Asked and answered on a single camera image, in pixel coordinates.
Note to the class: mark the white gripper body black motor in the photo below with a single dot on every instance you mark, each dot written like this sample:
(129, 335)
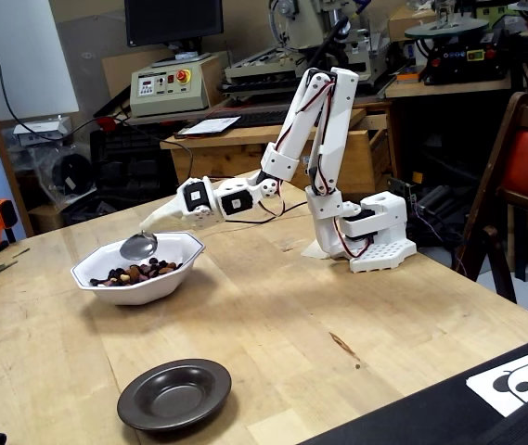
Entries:
(188, 207)

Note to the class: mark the taped white gripper finger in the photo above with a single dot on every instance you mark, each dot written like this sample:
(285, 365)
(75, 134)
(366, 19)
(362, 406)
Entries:
(166, 211)
(203, 220)

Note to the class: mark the bent metal spoon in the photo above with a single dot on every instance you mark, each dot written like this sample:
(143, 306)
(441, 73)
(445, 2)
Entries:
(138, 245)

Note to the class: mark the large trail mix heap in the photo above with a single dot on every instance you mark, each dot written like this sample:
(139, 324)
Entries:
(138, 273)

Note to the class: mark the white octagonal bowl blue rim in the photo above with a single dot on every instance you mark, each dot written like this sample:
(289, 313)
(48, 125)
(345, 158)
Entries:
(152, 289)

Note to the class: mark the white robot arm with base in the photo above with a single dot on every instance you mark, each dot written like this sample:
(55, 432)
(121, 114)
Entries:
(344, 116)

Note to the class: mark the dark brown plate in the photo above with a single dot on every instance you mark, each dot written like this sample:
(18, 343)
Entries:
(175, 398)

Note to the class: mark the wooden workbench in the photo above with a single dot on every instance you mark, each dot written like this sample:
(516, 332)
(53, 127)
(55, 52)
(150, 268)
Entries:
(217, 162)

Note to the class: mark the white printed paper sheet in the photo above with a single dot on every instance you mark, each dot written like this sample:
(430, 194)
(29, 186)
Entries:
(210, 126)

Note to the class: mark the beige control box red button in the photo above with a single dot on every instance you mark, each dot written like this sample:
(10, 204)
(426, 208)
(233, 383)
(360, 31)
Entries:
(166, 104)

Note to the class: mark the bagged black filament spool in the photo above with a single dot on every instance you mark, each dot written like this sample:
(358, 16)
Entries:
(71, 174)

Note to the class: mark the black keyboard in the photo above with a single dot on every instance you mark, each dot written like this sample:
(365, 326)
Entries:
(263, 118)

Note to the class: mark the red plastic clamp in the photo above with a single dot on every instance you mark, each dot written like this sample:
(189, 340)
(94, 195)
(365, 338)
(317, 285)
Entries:
(105, 123)

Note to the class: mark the translucent white tape piece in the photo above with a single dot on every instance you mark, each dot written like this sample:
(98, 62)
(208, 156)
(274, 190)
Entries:
(314, 252)

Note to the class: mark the brown cardboard sheet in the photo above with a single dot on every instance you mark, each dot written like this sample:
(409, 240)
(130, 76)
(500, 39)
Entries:
(115, 74)

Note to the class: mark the white cardboard box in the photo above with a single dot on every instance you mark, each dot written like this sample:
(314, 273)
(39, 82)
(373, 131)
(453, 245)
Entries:
(43, 127)

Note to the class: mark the black computer monitor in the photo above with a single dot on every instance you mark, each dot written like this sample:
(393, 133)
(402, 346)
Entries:
(173, 21)

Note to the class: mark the beige milling machine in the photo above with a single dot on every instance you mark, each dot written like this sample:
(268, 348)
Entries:
(300, 28)

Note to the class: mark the white board panel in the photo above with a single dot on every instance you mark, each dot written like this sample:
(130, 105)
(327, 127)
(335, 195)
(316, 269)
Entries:
(27, 60)

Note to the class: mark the brown cardboard box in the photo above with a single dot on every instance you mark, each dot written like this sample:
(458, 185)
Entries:
(407, 25)

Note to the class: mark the wooden side bench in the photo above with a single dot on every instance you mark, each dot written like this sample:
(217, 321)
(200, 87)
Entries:
(454, 89)

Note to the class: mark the black scroll saw green table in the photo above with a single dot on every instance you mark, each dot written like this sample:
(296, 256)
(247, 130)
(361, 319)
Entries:
(458, 60)

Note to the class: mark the white panda label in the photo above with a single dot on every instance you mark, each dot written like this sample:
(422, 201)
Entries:
(514, 385)

